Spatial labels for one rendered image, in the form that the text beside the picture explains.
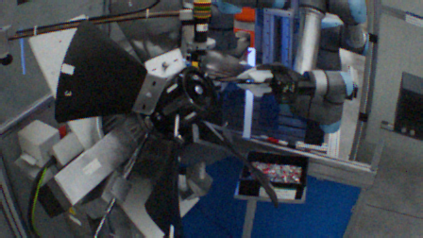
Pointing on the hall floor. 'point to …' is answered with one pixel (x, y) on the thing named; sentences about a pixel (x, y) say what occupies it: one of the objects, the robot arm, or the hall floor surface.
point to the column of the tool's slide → (12, 198)
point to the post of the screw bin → (249, 218)
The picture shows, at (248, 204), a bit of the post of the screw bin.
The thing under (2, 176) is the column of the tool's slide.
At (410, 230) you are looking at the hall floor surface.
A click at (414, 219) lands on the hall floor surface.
